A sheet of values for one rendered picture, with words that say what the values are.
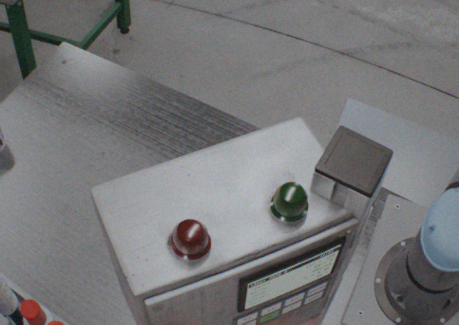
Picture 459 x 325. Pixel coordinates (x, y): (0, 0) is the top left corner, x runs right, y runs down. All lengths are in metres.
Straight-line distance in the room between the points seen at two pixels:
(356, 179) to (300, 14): 2.54
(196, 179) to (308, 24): 2.48
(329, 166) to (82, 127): 0.97
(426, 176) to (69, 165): 0.76
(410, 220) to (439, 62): 1.86
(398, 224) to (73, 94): 0.78
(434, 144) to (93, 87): 0.79
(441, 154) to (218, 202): 0.98
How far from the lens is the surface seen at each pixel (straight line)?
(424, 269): 0.90
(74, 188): 1.23
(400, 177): 1.28
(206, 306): 0.42
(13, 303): 0.98
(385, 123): 1.36
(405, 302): 0.99
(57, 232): 1.19
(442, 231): 0.85
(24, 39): 2.09
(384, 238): 1.08
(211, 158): 0.44
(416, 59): 2.86
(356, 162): 0.41
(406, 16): 3.11
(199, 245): 0.38
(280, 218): 0.40
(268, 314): 0.49
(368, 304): 1.02
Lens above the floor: 1.82
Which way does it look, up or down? 52 degrees down
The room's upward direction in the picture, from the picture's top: 2 degrees clockwise
